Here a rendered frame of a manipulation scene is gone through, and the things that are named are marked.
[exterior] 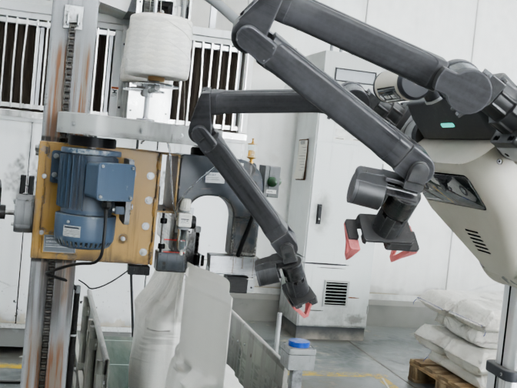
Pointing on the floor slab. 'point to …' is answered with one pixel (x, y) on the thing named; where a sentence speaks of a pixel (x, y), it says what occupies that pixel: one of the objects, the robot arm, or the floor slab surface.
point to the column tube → (77, 103)
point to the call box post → (295, 379)
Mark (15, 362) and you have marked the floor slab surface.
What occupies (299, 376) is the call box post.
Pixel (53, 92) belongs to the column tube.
